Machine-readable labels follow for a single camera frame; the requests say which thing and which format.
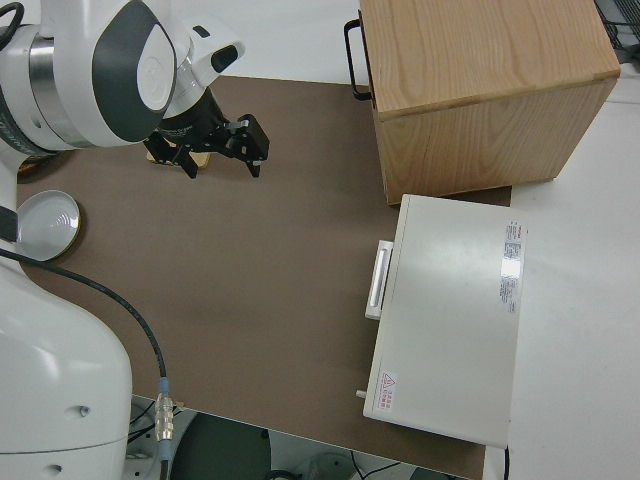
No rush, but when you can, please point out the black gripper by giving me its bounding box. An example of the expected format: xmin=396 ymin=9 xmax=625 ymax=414
xmin=143 ymin=88 xmax=271 ymax=180

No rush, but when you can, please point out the gray plate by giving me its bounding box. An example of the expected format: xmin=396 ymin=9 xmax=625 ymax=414
xmin=14 ymin=189 xmax=83 ymax=262

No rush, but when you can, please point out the wooden mug rack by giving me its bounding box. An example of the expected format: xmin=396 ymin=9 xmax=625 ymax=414
xmin=146 ymin=149 xmax=211 ymax=172

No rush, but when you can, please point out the brown table mat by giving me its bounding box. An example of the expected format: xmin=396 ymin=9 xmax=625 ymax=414
xmin=14 ymin=74 xmax=514 ymax=480

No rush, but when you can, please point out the brown wicker basket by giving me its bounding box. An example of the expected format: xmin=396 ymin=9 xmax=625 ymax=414
xmin=17 ymin=154 xmax=56 ymax=177

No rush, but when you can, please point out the white toaster oven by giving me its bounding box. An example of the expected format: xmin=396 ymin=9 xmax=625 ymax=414
xmin=353 ymin=193 xmax=529 ymax=448

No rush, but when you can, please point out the black cable with metal connector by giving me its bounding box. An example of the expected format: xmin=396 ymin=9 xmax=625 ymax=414
xmin=0 ymin=248 xmax=176 ymax=480

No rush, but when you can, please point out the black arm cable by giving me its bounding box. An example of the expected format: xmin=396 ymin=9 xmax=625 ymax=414
xmin=0 ymin=2 xmax=26 ymax=49

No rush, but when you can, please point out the wooden cabinet with black handle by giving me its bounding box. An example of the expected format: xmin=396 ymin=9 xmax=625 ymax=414
xmin=343 ymin=0 xmax=620 ymax=206

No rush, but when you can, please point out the black wire rack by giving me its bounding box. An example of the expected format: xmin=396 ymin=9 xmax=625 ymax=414
xmin=594 ymin=0 xmax=640 ymax=51

